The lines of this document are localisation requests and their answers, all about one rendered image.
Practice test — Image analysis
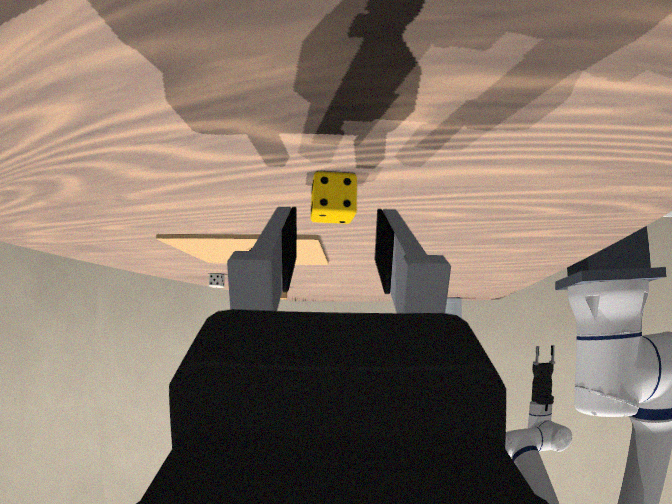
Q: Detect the yellow die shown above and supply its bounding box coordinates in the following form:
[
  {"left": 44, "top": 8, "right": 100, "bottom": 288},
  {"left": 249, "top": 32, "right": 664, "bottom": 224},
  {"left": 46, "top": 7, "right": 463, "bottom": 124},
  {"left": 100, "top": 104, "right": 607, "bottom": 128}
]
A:
[{"left": 311, "top": 171, "right": 357, "bottom": 224}]

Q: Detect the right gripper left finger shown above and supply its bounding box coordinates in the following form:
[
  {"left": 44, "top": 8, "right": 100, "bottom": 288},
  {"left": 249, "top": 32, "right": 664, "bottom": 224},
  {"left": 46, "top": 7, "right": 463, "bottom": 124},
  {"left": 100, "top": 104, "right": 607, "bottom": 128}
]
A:
[{"left": 227, "top": 206, "right": 297, "bottom": 311}]

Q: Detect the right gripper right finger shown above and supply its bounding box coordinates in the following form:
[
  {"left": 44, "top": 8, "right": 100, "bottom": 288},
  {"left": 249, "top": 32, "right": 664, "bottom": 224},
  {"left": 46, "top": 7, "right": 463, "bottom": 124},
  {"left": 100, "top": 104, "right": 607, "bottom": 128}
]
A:
[{"left": 375, "top": 209, "right": 451, "bottom": 313}]

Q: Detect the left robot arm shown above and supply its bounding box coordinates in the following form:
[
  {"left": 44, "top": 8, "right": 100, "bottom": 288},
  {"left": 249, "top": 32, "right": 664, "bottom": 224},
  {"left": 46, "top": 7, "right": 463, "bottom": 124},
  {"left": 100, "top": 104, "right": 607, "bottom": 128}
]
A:
[{"left": 505, "top": 279, "right": 672, "bottom": 504}]

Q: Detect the white die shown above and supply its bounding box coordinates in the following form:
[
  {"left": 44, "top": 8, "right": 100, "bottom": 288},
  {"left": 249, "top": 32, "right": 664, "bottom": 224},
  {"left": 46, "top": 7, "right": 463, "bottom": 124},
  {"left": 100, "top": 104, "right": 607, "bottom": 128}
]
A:
[{"left": 209, "top": 273, "right": 225, "bottom": 288}]

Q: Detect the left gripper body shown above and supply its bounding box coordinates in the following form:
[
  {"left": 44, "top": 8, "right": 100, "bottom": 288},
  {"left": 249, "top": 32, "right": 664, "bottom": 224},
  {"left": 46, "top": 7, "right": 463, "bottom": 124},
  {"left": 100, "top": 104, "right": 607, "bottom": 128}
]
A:
[{"left": 529, "top": 363, "right": 554, "bottom": 414}]

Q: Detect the tan flat mat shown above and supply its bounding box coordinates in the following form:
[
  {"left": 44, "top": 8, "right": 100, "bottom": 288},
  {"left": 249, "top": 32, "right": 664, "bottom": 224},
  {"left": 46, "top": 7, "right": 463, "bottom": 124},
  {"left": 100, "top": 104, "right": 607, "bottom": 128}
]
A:
[{"left": 156, "top": 234, "right": 328, "bottom": 265}]

